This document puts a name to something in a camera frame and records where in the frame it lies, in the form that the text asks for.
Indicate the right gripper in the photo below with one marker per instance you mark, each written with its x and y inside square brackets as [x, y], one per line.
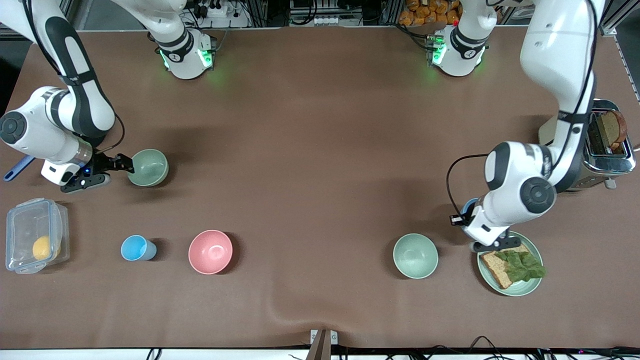
[103, 162]

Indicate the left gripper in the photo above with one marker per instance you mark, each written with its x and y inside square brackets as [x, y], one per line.
[466, 217]

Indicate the blue bowl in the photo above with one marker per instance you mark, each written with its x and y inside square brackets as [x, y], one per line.
[470, 204]

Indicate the pale green bowl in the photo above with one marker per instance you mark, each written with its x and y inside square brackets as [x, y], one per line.
[150, 167]
[415, 256]

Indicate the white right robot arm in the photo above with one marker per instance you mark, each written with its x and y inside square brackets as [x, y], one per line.
[35, 125]

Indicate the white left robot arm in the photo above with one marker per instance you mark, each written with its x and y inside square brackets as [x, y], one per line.
[550, 50]

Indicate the pink bowl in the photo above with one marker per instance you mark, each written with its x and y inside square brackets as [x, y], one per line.
[210, 252]

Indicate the wholemeal bread slice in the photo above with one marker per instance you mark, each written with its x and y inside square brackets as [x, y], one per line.
[495, 270]

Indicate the green lettuce leaf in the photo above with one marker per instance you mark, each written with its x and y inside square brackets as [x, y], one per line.
[522, 267]

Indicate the light blue cup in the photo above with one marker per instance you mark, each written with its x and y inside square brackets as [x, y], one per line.
[134, 248]

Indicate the pale green plate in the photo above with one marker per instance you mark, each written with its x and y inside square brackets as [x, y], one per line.
[520, 289]

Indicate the clear plastic lidded container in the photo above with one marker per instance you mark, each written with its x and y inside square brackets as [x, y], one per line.
[25, 225]

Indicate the yellow lemon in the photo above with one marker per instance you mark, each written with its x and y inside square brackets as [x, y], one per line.
[42, 248]

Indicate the brown table cloth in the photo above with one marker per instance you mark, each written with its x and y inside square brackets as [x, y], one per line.
[320, 215]

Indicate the beige chrome toaster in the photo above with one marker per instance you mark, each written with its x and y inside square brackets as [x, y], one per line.
[607, 165]

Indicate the brown toast slice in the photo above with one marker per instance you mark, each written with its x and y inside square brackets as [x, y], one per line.
[612, 130]

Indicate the bag of orange snacks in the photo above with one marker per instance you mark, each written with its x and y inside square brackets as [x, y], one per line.
[430, 12]

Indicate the white socket strip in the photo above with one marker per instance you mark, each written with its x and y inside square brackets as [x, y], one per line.
[330, 20]

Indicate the aluminium frame post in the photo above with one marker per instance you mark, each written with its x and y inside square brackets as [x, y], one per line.
[620, 17]
[62, 15]

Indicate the metal table edge bracket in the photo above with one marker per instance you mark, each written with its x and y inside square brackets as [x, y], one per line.
[323, 342]

